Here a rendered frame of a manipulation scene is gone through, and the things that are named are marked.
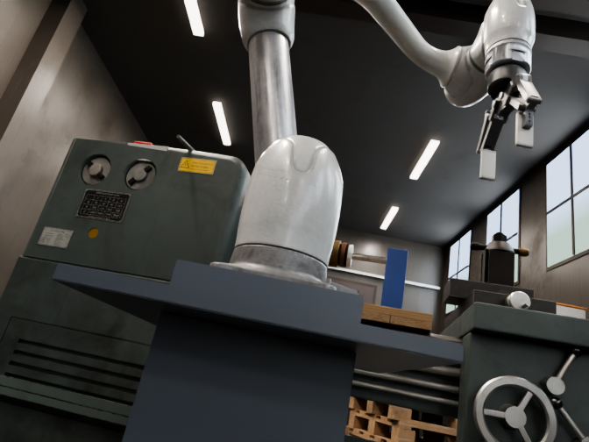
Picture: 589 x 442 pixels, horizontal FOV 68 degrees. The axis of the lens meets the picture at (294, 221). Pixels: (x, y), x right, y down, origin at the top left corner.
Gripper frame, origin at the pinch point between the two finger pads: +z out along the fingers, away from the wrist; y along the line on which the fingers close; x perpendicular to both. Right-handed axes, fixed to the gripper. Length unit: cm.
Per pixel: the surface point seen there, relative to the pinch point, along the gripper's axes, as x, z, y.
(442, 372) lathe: 4, 39, -35
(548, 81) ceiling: 218, -335, -327
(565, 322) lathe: 22.6, 25.1, -16.3
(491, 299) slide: 11.4, 20.8, -26.1
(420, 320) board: -2.0, 27.5, -34.5
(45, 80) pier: -348, -215, -357
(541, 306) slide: 21.8, 20.7, -23.6
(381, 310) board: -11.3, 26.8, -36.5
